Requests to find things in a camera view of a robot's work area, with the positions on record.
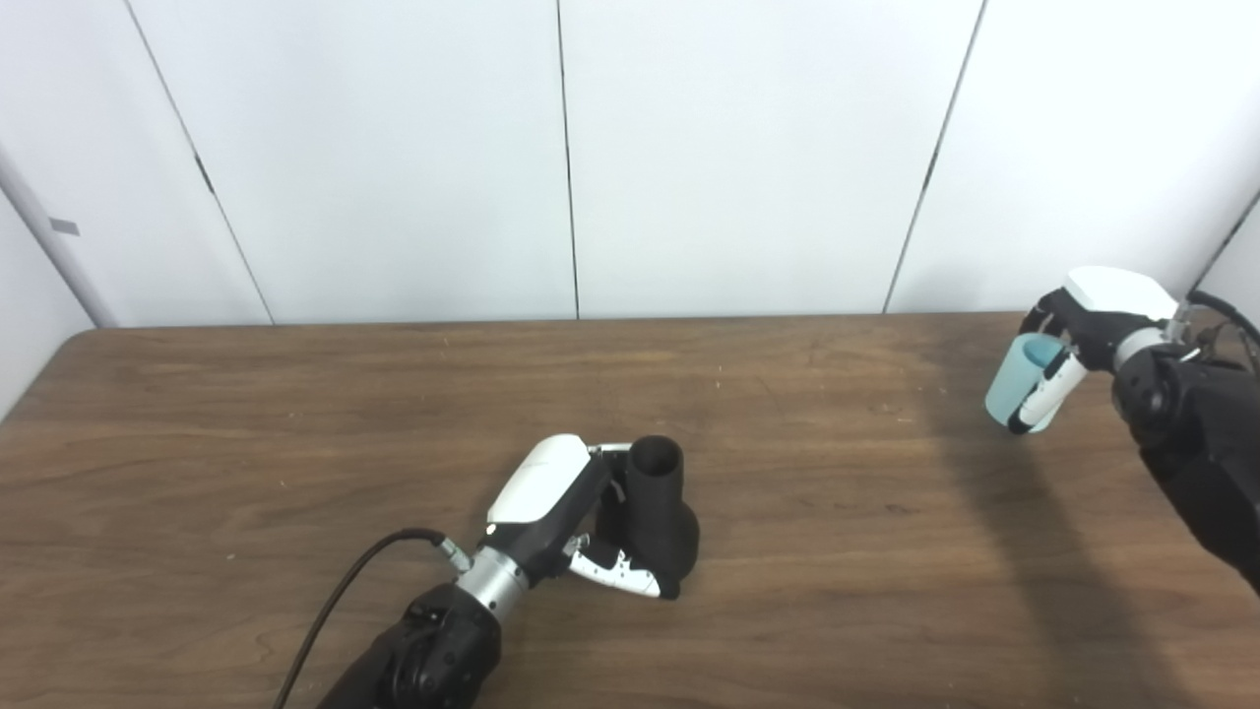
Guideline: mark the light blue cylinder cup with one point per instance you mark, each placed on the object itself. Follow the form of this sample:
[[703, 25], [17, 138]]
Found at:
[[1014, 384]]

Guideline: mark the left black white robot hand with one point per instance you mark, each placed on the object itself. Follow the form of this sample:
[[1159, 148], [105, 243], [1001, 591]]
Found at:
[[541, 487]]

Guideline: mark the white wall corner trim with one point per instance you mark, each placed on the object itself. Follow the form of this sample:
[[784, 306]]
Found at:
[[49, 236]]

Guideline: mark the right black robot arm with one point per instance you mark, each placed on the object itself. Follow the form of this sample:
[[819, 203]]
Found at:
[[1201, 443]]

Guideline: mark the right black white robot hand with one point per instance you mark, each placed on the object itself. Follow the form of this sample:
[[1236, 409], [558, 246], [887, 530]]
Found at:
[[1112, 305]]

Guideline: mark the small grey wall label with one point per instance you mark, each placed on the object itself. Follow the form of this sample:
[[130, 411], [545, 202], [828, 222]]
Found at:
[[64, 226]]

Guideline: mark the black funnel-shaped nozzle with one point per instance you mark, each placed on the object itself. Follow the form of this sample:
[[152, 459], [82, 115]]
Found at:
[[658, 512]]

